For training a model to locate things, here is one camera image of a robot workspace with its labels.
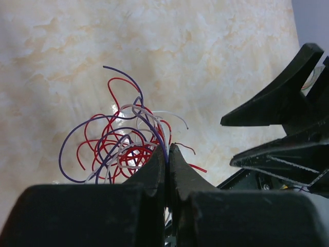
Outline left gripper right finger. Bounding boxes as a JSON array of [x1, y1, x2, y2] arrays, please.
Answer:
[[169, 144, 328, 246]]

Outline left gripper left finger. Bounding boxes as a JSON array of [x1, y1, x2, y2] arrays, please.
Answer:
[[1, 147, 166, 246]]

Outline red wires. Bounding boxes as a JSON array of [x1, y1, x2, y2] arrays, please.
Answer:
[[76, 77, 208, 185]]

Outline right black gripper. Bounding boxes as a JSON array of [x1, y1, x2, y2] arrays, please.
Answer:
[[221, 43, 328, 198]]

